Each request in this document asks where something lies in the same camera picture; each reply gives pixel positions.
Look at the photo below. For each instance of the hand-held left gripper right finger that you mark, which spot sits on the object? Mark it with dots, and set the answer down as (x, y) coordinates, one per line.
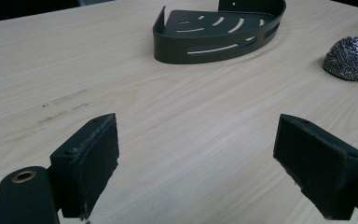
(318, 168)

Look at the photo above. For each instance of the steel wool scouring ball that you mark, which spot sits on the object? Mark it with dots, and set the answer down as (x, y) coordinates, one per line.
(351, 59)

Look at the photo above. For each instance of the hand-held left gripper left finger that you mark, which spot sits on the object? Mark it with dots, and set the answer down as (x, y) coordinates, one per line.
(85, 174)

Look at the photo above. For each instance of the black corner shelf rack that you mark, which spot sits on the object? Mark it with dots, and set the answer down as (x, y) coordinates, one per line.
(199, 34)

